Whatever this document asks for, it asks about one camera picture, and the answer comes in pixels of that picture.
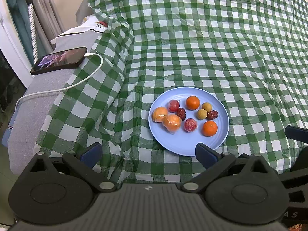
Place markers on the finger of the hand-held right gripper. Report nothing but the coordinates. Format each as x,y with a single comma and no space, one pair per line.
296,132

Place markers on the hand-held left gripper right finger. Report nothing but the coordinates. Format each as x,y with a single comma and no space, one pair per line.
207,155

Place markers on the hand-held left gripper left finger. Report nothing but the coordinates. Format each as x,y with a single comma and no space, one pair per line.
91,152

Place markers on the blue plate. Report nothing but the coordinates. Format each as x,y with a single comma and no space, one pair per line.
190,134

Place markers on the orange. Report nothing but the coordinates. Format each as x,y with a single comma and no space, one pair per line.
172,123
192,102
209,128
160,114

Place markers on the red fruit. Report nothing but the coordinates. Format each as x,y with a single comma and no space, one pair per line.
173,105
190,125

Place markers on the red date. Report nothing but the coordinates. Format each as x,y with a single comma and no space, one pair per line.
181,113
212,115

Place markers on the longan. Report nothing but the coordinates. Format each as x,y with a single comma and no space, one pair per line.
206,107
201,113

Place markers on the patterned brown clothing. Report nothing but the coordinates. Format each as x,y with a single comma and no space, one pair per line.
298,227

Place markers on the grey mattress cover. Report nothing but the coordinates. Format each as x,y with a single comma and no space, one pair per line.
36,113

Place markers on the black smartphone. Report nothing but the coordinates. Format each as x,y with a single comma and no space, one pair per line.
60,59

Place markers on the green checked tablecloth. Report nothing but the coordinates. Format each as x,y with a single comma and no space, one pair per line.
192,41

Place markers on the white printed cloth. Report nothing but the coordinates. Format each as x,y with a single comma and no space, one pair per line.
91,24

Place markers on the grey curtain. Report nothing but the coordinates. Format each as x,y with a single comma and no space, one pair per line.
45,9

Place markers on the white door frame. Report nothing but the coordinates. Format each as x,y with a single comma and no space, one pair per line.
12,53

